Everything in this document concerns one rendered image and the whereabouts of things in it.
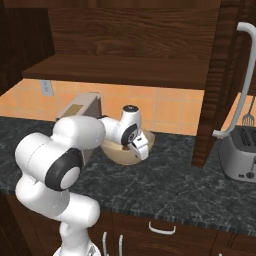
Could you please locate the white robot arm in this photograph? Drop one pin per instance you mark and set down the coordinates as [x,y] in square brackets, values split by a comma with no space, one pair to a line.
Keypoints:
[40,160]

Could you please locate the dark wood tall cabinet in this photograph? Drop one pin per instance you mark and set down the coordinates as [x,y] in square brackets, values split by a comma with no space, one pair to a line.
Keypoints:
[20,40]

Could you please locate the dark wood cupboard door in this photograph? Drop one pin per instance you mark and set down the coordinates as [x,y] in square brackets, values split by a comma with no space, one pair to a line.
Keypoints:
[40,233]
[233,245]

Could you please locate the dark wood drawer front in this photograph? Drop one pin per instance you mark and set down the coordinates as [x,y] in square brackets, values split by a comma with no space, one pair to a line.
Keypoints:
[193,241]

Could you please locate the grey slotted spatula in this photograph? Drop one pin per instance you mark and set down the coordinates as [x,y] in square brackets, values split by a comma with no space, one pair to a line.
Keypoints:
[248,118]

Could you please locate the beige brown box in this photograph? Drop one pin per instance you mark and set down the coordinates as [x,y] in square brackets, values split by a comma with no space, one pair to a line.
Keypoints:
[83,105]

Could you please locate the silver toaster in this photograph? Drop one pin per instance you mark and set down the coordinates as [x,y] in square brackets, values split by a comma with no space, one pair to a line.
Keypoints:
[238,156]

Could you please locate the dark wood wall cabinet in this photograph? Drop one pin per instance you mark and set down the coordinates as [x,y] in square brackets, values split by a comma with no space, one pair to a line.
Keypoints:
[133,43]

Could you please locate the grey wall socket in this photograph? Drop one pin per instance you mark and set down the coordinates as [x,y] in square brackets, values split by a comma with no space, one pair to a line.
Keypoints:
[46,88]

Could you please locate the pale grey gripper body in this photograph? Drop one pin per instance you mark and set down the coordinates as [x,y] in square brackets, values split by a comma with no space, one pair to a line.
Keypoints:
[142,146]

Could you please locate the dark wood cabinet door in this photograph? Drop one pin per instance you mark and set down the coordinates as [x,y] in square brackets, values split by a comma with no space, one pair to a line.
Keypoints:
[216,83]

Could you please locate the tan woven basket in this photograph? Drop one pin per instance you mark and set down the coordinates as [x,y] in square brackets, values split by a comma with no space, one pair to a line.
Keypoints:
[123,156]

